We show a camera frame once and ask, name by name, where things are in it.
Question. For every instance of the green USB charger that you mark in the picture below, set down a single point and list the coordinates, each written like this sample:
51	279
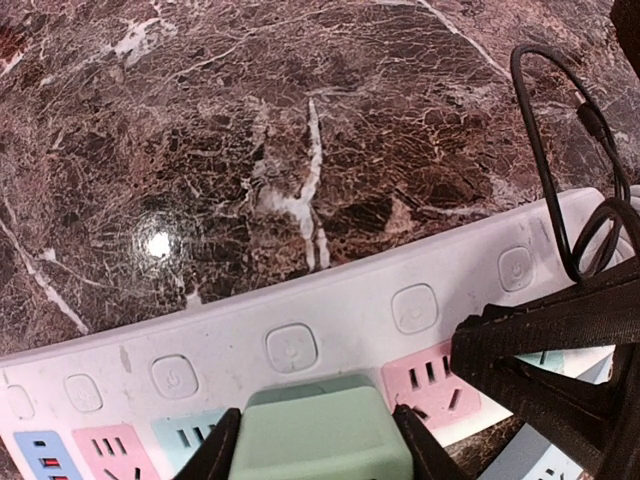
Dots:
337	428

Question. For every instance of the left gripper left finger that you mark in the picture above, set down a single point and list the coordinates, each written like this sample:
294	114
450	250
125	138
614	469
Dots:
213	459

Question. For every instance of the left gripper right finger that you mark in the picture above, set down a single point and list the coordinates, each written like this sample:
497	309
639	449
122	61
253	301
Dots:
429	458

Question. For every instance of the blue power strip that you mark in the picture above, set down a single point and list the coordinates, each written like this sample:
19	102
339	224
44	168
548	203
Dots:
529	455

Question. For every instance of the white multicolour power strip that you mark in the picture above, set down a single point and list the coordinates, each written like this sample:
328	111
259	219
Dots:
138	401

